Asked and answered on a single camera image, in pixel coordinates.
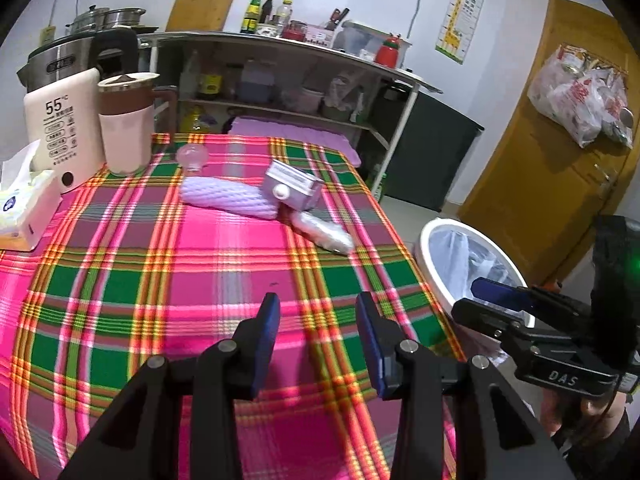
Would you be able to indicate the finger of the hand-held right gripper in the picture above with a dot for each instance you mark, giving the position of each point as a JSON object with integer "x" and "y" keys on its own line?
{"x": 495, "y": 287}
{"x": 480, "y": 315}

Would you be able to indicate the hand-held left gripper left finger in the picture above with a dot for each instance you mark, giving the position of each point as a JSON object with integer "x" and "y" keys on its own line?
{"x": 267, "y": 330}

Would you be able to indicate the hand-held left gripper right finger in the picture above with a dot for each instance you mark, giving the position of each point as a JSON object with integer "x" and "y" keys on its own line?
{"x": 367, "y": 330}

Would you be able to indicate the white plastic bin liner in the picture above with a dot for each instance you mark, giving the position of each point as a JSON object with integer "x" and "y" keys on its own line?
{"x": 460, "y": 260}

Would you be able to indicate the white round trash bin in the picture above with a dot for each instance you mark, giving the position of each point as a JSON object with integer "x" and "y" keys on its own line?
{"x": 425, "y": 255}

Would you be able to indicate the person's right forearm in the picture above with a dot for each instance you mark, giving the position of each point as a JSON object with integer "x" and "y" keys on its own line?
{"x": 600, "y": 460}

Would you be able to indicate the person's right hand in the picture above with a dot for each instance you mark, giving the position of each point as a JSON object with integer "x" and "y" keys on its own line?
{"x": 552, "y": 410}

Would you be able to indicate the plaid tablecloth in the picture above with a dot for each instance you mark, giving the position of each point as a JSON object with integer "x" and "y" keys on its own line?
{"x": 200, "y": 260}

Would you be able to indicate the clear plastic wrapped tube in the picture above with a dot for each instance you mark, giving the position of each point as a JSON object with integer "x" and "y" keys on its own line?
{"x": 325, "y": 232}

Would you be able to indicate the wooden door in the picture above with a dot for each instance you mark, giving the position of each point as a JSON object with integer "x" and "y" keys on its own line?
{"x": 540, "y": 185}

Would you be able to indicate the lavender cardboard box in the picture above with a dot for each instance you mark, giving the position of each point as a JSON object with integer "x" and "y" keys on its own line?
{"x": 295, "y": 185}

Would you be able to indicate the black cabinet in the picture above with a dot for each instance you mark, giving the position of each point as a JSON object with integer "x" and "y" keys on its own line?
{"x": 425, "y": 150}

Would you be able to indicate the clear pink round jar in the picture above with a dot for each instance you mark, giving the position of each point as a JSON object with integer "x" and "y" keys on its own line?
{"x": 191, "y": 157}

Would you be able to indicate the pink lidded storage box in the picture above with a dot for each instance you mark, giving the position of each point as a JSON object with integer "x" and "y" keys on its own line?
{"x": 290, "y": 127}

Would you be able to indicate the hanging plastic shopping bag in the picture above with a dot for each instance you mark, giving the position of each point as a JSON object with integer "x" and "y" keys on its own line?
{"x": 580, "y": 95}

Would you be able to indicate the yellow oil bottle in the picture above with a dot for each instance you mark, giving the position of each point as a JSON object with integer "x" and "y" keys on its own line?
{"x": 197, "y": 121}

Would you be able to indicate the pink plastic tub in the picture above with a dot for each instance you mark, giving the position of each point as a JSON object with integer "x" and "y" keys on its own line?
{"x": 312, "y": 101}

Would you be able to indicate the crumpled plastic bags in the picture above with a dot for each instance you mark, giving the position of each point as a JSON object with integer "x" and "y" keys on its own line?
{"x": 345, "y": 97}

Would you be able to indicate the pink jug with brown lid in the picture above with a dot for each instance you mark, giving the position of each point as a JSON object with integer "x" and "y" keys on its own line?
{"x": 125, "y": 135}

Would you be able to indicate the dark bottle with yellow label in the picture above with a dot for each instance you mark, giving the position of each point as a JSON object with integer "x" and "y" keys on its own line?
{"x": 211, "y": 82}

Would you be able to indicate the red thermos bottle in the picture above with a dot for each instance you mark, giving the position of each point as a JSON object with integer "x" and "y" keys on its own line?
{"x": 387, "y": 52}

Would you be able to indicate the white plastic bottle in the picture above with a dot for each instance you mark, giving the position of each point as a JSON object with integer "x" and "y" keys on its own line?
{"x": 189, "y": 77}

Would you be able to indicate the white tissue pack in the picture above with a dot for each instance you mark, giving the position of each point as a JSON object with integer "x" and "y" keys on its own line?
{"x": 25, "y": 205}

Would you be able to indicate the clear plastic storage container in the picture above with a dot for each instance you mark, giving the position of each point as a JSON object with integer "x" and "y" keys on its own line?
{"x": 360, "y": 37}

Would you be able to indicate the white metal shelf rack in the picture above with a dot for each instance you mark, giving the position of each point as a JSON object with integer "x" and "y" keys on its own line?
{"x": 280, "y": 45}

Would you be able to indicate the white electric water dispenser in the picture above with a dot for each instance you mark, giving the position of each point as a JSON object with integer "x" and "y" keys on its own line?
{"x": 60, "y": 125}

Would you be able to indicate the pink utensil box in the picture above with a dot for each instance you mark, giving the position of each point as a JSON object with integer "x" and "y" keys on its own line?
{"x": 320, "y": 36}

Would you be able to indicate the red round container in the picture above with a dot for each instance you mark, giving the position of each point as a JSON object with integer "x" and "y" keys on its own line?
{"x": 294, "y": 31}

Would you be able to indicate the kitchen knives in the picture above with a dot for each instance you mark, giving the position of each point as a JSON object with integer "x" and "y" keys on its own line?
{"x": 337, "y": 17}

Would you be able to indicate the clear plastic bottle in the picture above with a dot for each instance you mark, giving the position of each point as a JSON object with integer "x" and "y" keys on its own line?
{"x": 283, "y": 17}

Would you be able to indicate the green bottle with yellow label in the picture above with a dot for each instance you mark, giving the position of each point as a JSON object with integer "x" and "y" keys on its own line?
{"x": 251, "y": 15}

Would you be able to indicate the dark sauce bottle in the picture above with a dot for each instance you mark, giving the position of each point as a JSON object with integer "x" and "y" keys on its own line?
{"x": 268, "y": 7}

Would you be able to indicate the stainless steel electric kettle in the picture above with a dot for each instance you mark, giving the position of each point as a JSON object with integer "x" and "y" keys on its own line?
{"x": 65, "y": 57}

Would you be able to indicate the steel steamer pot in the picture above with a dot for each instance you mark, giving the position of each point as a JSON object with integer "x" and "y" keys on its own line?
{"x": 125, "y": 17}
{"x": 87, "y": 20}

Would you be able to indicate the yellow plug adapter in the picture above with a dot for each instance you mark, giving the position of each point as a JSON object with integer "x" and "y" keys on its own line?
{"x": 47, "y": 35}

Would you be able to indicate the giraffe wall poster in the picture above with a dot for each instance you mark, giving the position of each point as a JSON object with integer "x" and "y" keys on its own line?
{"x": 460, "y": 15}

